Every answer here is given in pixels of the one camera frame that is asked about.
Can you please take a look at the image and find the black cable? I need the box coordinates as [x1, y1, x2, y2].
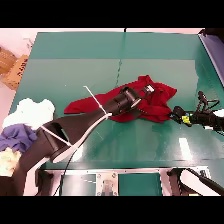
[53, 151, 75, 197]

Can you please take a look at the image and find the pale yellow garment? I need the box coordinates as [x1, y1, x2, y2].
[0, 147, 22, 178]

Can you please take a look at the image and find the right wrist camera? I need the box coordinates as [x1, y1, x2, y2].
[196, 90, 211, 108]

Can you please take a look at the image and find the red T-shirt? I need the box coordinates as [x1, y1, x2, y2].
[63, 74, 178, 124]

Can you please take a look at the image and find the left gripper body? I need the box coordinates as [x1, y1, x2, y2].
[127, 87, 150, 116]

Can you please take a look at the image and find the brown cardboard box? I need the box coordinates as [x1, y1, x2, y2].
[0, 46, 18, 76]
[2, 54, 30, 91]

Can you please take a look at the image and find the purple garment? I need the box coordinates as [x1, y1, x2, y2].
[0, 123, 38, 154]

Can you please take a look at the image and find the white garment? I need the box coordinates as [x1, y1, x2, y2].
[1, 97, 56, 131]

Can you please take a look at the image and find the silver frame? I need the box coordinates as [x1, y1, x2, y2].
[34, 167, 214, 197]

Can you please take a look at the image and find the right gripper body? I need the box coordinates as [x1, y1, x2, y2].
[171, 105, 195, 127]

